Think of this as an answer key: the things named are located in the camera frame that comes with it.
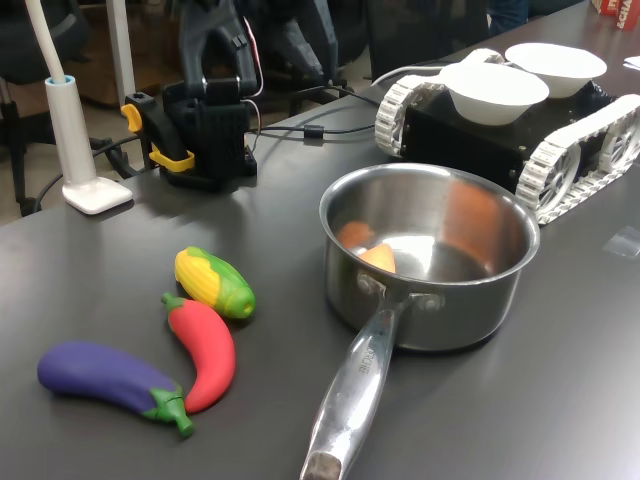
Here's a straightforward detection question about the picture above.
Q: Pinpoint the black clamp with yellow grips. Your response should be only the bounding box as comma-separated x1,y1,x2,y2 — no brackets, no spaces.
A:
121,92,196,176

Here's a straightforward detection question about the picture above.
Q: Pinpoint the white bowl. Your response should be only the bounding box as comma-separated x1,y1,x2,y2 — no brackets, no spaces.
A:
504,42,609,100
438,62,551,127

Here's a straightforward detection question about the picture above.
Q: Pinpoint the thin white cable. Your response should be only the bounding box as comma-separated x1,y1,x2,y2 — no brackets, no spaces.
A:
372,63,444,87

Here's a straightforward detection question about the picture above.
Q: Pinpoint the red toy chilli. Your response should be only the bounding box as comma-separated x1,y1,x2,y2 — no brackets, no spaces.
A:
160,292,237,415

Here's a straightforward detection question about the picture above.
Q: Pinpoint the purple toy aubergine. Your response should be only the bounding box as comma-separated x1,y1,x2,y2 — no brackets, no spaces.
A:
36,341,195,440

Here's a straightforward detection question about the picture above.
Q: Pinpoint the clear tape patch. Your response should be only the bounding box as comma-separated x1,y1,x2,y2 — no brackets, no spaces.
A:
602,227,640,259

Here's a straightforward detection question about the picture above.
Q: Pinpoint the white upright bar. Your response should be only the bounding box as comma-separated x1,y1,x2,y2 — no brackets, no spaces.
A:
104,0,136,107

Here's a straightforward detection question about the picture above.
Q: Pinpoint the orange toy carrot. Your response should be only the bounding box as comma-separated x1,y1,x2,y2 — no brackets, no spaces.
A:
358,243,397,275

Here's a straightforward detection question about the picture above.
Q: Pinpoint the black vehicle with white tracks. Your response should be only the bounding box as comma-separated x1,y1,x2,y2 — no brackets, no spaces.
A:
374,47,640,226

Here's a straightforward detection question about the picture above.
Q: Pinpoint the red printed box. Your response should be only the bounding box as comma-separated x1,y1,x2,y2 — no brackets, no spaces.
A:
591,0,640,33

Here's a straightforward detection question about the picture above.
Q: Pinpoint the yellow green toy corn cob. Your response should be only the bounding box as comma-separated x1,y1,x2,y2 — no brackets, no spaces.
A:
173,245,257,320

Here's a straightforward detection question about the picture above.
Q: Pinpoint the steel pan with long handle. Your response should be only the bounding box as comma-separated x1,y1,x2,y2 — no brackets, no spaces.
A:
299,162,542,480

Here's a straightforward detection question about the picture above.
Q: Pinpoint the long black cable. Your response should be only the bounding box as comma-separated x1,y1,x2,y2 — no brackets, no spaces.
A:
247,82,384,149

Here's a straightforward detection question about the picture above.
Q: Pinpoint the white post with flat foot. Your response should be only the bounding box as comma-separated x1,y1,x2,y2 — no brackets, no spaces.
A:
24,0,135,216

